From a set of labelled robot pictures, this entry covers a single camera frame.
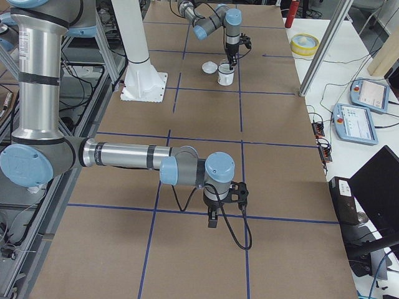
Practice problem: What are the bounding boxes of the clear plastic funnel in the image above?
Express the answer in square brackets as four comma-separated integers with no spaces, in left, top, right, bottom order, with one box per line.
[218,62,234,75]

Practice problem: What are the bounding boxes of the white round lid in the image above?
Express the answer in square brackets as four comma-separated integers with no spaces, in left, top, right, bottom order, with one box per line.
[201,61,218,74]

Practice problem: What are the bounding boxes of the white enamel cup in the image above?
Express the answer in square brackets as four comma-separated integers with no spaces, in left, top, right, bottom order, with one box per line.
[218,72,234,86]

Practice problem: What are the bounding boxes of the yellow tape roll with dish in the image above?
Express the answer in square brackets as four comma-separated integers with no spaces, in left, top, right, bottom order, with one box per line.
[290,33,319,57]

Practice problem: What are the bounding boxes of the red bottle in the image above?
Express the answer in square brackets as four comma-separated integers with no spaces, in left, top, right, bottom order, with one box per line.
[284,0,300,29]

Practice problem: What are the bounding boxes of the upper orange black connector box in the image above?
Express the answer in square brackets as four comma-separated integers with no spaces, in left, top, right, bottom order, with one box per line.
[312,121,325,138]

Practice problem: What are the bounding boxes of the orange black connector box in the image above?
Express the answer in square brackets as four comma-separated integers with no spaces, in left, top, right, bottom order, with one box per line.
[318,143,332,163]
[312,121,325,138]

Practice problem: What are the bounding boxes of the lower orange black connector box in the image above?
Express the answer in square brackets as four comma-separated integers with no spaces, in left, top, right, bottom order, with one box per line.
[318,143,332,163]

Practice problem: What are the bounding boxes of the black box with label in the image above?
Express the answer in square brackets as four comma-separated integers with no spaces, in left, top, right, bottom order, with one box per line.
[329,176,360,225]

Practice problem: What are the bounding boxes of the far teach pendant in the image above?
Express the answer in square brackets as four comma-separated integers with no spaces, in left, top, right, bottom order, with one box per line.
[350,78,390,114]

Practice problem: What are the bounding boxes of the teach pendant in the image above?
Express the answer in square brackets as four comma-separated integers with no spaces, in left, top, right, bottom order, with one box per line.
[332,103,378,145]
[350,78,390,114]

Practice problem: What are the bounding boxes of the near teach pendant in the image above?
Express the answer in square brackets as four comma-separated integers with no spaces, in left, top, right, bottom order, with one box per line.
[332,103,378,145]

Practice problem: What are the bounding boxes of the wooden plank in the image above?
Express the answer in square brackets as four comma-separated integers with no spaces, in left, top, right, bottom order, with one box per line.
[367,27,399,77]

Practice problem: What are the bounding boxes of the black laptop screen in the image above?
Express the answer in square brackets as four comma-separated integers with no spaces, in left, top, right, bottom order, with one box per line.
[349,145,398,232]

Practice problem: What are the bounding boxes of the aluminium frame post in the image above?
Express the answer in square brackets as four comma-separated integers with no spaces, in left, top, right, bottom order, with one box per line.
[299,0,353,97]

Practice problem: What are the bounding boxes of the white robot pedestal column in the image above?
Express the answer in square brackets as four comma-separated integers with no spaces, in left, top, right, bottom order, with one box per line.
[112,0,168,103]

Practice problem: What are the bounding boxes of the aluminium side frame rail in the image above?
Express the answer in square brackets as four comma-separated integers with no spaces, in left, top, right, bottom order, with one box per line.
[1,64,117,298]

